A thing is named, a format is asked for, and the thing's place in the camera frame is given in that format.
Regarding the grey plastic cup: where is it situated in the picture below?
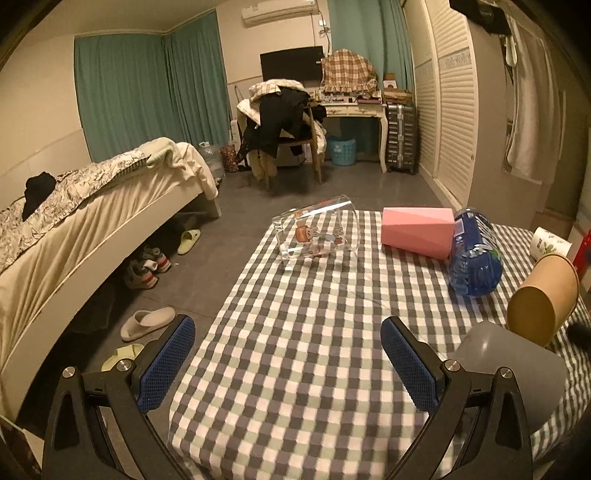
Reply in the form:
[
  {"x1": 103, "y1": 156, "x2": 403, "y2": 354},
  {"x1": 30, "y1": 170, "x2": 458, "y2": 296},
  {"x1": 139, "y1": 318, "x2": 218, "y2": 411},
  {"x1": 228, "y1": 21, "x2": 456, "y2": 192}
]
[{"x1": 449, "y1": 321, "x2": 567, "y2": 433}]

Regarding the brown paper cup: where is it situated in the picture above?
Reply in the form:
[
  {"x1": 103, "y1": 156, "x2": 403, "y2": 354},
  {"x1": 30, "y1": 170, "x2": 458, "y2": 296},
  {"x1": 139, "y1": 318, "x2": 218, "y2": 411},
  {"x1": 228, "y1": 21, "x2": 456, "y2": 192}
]
[{"x1": 507, "y1": 253, "x2": 579, "y2": 347}]

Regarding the blue plastic bottle cup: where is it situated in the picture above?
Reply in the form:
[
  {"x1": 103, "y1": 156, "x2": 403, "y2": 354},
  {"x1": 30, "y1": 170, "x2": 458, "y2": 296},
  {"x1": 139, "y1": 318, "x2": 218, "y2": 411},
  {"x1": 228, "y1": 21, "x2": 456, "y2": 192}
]
[{"x1": 449, "y1": 208, "x2": 503, "y2": 298}]

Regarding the white printed paper cup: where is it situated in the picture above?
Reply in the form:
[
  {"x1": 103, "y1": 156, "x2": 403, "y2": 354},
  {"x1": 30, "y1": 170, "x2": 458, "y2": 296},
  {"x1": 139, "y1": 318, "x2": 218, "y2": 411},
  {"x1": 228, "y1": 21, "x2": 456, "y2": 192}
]
[{"x1": 529, "y1": 227, "x2": 572, "y2": 260}]

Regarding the pink faceted cup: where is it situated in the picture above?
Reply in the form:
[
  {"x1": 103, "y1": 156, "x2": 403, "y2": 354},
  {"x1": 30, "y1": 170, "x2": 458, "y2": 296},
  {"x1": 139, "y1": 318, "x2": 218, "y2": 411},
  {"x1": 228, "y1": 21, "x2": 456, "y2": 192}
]
[{"x1": 381, "y1": 207, "x2": 455, "y2": 260}]

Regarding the clear glass printed cup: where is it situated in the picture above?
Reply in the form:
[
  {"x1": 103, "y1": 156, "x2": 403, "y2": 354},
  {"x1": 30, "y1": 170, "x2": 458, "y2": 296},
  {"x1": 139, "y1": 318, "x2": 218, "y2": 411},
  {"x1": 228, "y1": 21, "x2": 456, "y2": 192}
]
[{"x1": 271, "y1": 194, "x2": 360, "y2": 267}]

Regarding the pale green slipper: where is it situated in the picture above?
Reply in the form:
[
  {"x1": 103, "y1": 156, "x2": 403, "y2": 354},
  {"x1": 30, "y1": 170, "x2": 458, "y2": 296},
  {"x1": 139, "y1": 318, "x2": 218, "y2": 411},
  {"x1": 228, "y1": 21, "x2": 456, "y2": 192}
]
[{"x1": 101, "y1": 343, "x2": 144, "y2": 372}]

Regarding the white slipper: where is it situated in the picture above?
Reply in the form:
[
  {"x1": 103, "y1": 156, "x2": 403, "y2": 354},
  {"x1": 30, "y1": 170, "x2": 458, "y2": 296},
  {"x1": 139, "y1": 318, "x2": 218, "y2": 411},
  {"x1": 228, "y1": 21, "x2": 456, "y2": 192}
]
[{"x1": 120, "y1": 307, "x2": 176, "y2": 342}]

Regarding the bed with beige sheet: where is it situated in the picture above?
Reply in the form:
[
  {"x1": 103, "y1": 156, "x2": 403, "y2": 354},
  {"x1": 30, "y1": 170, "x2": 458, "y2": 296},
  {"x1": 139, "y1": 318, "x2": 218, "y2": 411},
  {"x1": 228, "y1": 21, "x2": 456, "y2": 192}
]
[{"x1": 1, "y1": 137, "x2": 218, "y2": 420}]

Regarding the white red sneaker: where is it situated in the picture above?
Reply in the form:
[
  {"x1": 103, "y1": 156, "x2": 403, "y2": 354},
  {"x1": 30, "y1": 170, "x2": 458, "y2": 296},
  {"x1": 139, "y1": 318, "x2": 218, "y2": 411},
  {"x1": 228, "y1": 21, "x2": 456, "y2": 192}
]
[
  {"x1": 140, "y1": 246, "x2": 171, "y2": 273},
  {"x1": 123, "y1": 260, "x2": 158, "y2": 290}
]

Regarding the checkered tablecloth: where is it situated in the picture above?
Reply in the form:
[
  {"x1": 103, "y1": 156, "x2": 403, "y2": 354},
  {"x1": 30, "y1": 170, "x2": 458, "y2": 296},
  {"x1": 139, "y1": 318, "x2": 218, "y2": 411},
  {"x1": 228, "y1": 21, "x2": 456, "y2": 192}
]
[{"x1": 167, "y1": 209, "x2": 591, "y2": 480}]

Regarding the red thermos bottle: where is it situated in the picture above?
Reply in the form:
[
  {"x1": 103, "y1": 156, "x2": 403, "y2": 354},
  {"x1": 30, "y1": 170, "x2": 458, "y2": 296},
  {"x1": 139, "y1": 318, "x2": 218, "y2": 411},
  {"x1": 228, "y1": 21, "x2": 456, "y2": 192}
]
[{"x1": 572, "y1": 231, "x2": 591, "y2": 280}]

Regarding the floral quilt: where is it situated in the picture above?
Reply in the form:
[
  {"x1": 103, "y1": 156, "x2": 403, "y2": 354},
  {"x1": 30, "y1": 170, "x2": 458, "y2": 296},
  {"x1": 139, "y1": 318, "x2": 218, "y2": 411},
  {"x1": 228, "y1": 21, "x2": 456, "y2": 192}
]
[{"x1": 1, "y1": 149, "x2": 150, "y2": 271}]

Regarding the green slipper under bed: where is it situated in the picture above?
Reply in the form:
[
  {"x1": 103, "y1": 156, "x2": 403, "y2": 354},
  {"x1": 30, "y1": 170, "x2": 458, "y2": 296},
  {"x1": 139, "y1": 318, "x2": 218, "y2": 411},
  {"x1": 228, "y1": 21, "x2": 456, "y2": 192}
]
[{"x1": 177, "y1": 229, "x2": 201, "y2": 255}]

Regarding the black garment on bed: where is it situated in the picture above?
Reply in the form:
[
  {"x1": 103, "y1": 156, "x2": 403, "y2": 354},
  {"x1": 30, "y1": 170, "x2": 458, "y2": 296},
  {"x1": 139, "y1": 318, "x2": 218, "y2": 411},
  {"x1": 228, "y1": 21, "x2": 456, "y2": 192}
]
[{"x1": 22, "y1": 172, "x2": 57, "y2": 221}]

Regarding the hanging white towel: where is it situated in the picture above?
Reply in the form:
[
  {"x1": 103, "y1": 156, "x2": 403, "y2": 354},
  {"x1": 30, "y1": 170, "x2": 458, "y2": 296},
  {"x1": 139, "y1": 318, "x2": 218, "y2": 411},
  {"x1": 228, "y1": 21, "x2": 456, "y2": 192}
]
[{"x1": 506, "y1": 16, "x2": 561, "y2": 185}]

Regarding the large water jug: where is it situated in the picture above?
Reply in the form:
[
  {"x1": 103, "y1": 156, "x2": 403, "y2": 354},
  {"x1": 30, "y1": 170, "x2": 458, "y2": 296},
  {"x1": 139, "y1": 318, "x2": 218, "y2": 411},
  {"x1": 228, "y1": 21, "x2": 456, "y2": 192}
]
[{"x1": 198, "y1": 141, "x2": 225, "y2": 183}]

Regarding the blue laundry basket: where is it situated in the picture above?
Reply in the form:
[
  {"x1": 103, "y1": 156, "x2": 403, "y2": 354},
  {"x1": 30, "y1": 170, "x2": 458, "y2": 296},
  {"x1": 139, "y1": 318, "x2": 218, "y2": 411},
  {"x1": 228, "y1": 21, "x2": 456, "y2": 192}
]
[{"x1": 328, "y1": 136, "x2": 356, "y2": 167}]

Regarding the dark ribbed suitcase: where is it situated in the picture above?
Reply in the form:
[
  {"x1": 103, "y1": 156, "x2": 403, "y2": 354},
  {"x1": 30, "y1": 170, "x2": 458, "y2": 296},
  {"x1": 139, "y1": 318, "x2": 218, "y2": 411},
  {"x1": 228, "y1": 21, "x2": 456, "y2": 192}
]
[{"x1": 386, "y1": 103, "x2": 418, "y2": 174}]

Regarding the left green curtain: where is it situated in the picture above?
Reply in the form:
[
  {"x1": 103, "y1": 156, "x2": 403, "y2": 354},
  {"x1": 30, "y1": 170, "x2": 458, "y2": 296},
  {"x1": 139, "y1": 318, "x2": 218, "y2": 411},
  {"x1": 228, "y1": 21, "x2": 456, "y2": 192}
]
[{"x1": 73, "y1": 12, "x2": 230, "y2": 162}]

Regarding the green curtain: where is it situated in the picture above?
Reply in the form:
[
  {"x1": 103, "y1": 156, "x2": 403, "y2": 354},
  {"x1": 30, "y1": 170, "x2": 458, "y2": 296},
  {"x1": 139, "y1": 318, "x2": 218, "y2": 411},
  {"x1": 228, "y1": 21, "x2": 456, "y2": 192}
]
[
  {"x1": 328, "y1": 0, "x2": 415, "y2": 91},
  {"x1": 73, "y1": 12, "x2": 230, "y2": 162}
]

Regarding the white desk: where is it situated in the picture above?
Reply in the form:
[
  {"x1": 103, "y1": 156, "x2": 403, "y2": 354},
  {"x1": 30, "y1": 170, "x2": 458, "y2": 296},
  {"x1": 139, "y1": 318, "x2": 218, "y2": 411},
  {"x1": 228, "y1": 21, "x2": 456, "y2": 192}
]
[{"x1": 322, "y1": 102, "x2": 389, "y2": 173}]

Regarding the wooden chair with clothes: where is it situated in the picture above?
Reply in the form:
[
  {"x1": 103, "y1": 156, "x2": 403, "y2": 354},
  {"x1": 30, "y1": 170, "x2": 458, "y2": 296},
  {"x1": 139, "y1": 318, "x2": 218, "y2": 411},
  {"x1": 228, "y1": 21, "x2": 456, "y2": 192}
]
[{"x1": 236, "y1": 79, "x2": 328, "y2": 185}]

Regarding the white louvered wardrobe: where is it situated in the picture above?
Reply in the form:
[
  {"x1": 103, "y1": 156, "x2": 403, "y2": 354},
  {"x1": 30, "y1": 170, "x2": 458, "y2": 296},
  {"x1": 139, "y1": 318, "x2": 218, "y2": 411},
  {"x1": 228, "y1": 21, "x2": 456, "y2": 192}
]
[{"x1": 402, "y1": 1, "x2": 542, "y2": 227}]

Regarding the plaid cloth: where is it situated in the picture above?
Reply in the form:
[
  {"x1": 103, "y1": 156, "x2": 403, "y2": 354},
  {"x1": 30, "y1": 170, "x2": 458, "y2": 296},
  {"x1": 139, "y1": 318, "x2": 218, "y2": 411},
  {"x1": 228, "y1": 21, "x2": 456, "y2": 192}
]
[{"x1": 321, "y1": 49, "x2": 379, "y2": 95}]

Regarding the black monitor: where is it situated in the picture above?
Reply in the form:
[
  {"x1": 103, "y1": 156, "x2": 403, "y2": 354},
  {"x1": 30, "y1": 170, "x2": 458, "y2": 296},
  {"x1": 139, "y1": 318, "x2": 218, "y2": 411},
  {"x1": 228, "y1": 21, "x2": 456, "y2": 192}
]
[{"x1": 259, "y1": 46, "x2": 325, "y2": 84}]

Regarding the black hanging garment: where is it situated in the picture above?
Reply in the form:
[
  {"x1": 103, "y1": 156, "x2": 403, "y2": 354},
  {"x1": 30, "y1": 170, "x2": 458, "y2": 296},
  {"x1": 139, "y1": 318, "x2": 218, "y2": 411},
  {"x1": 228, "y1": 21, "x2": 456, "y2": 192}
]
[{"x1": 449, "y1": 0, "x2": 511, "y2": 36}]

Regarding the right green curtain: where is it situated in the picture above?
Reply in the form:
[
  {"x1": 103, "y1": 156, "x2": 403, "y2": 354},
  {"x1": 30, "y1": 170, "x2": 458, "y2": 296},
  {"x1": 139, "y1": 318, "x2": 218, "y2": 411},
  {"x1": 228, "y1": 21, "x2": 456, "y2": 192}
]
[{"x1": 328, "y1": 0, "x2": 415, "y2": 91}]

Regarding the white air conditioner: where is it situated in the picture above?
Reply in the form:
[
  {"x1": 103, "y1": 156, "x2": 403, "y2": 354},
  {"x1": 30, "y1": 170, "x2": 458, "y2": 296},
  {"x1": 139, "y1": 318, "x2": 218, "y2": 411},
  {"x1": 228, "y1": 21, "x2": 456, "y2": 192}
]
[{"x1": 242, "y1": 0, "x2": 320, "y2": 26}]

